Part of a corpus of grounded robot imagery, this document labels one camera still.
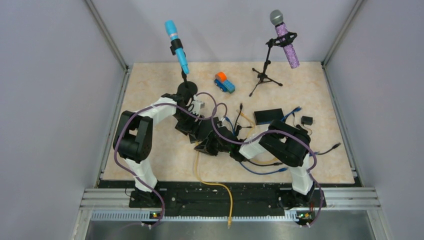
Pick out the aluminium frame rail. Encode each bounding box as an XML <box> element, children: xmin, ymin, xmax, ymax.
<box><xmin>72</xmin><ymin>187</ymin><xmax>394</xmax><ymax>240</ymax></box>

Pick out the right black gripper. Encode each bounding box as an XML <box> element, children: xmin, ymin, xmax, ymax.
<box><xmin>195</xmin><ymin>130</ymin><xmax>232</xmax><ymax>156</ymax></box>

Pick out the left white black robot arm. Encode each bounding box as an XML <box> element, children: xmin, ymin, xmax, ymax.
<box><xmin>113</xmin><ymin>93</ymin><xmax>205</xmax><ymax>207</ymax></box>

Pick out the black tripod microphone stand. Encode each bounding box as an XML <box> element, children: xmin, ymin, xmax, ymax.
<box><xmin>249</xmin><ymin>31</ymin><xmax>298</xmax><ymax>97</ymax></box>

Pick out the cyan microphone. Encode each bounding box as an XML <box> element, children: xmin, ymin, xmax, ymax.
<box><xmin>164</xmin><ymin>20</ymin><xmax>190</xmax><ymax>75</ymax></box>

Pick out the large black network switch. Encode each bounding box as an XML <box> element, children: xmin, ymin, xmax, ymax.
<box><xmin>188</xmin><ymin>119</ymin><xmax>213</xmax><ymax>144</ymax></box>

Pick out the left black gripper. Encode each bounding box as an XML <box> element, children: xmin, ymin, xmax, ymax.
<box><xmin>173</xmin><ymin>109</ymin><xmax>204</xmax><ymax>140</ymax></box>

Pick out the small black ribbed network switch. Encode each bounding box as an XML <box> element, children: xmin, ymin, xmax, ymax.
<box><xmin>253</xmin><ymin>108</ymin><xmax>284</xmax><ymax>125</ymax></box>

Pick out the small black wall plug adapter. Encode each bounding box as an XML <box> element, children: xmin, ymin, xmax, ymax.
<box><xmin>235</xmin><ymin>124</ymin><xmax>253</xmax><ymax>130</ymax></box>

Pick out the orange blue toy truck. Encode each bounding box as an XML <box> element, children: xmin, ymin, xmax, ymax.
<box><xmin>214</xmin><ymin>72</ymin><xmax>236</xmax><ymax>94</ymax></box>

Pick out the purple glitter microphone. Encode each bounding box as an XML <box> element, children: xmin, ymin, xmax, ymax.
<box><xmin>269</xmin><ymin>9</ymin><xmax>300</xmax><ymax>69</ymax></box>

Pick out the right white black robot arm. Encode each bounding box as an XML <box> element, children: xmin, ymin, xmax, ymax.
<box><xmin>194</xmin><ymin>120</ymin><xmax>314</xmax><ymax>206</ymax></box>

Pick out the black round-base microphone stand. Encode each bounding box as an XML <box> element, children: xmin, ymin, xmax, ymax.
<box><xmin>176</xmin><ymin>70</ymin><xmax>198</xmax><ymax>100</ymax></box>

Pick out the black power adapter with cord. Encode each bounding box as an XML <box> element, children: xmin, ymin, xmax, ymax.
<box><xmin>292</xmin><ymin>113</ymin><xmax>313</xmax><ymax>136</ymax></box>

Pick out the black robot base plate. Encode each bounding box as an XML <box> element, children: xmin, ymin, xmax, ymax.
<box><xmin>97</xmin><ymin>180</ymin><xmax>327</xmax><ymax>220</ymax></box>

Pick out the black ethernet cable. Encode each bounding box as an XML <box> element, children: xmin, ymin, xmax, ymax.
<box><xmin>312</xmin><ymin>142</ymin><xmax>342</xmax><ymax>157</ymax></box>

